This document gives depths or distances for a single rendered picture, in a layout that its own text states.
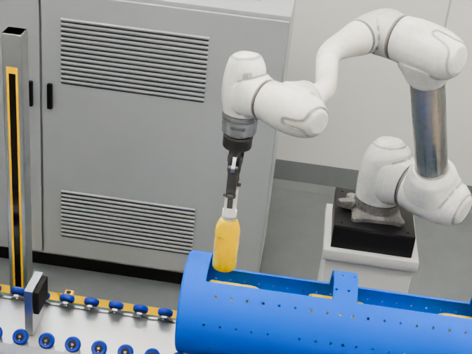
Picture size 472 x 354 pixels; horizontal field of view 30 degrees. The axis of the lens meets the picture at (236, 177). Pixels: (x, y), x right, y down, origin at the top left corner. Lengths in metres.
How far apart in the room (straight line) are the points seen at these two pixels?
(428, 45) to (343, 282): 0.67
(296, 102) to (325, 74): 0.21
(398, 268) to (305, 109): 1.12
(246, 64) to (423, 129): 0.73
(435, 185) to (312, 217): 2.40
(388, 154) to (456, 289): 1.96
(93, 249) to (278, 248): 1.04
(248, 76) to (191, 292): 0.62
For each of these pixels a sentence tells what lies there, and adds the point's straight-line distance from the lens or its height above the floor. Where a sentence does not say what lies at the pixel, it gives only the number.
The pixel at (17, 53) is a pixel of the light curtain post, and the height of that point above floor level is 1.65.
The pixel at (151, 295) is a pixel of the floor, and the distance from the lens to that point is 4.36.
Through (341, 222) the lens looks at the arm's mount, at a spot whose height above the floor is 1.09.
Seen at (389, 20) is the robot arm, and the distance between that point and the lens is 2.50.
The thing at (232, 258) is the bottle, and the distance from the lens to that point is 2.37.
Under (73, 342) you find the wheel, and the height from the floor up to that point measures 0.97.
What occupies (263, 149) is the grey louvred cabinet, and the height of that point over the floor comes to 0.83.
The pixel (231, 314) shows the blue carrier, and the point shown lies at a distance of 2.35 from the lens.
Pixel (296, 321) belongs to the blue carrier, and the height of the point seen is 1.17.
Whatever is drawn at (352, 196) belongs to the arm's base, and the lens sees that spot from 3.06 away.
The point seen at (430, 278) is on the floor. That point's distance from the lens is 4.81.
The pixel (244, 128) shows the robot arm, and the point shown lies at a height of 1.67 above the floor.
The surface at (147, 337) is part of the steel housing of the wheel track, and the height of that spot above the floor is 0.93.
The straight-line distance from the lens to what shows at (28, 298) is 2.56.
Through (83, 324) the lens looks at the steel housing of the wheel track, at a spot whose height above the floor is 0.93.
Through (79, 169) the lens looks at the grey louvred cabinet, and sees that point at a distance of 4.20.
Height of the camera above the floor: 2.58
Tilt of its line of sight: 28 degrees down
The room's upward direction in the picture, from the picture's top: 6 degrees clockwise
